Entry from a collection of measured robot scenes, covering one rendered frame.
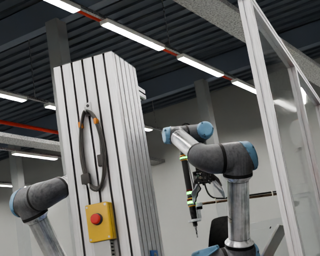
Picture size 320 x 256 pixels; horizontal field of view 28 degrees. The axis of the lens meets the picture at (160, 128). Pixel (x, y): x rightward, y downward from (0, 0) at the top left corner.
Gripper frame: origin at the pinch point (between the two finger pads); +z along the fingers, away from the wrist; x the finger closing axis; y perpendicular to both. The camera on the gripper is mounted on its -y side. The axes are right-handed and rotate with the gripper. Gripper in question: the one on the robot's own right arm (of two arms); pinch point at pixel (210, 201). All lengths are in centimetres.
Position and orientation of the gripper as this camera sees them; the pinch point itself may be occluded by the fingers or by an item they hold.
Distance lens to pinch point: 289.7
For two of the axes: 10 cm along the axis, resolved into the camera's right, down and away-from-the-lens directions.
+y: -3.7, -1.7, -9.1
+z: 1.6, 9.6, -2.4
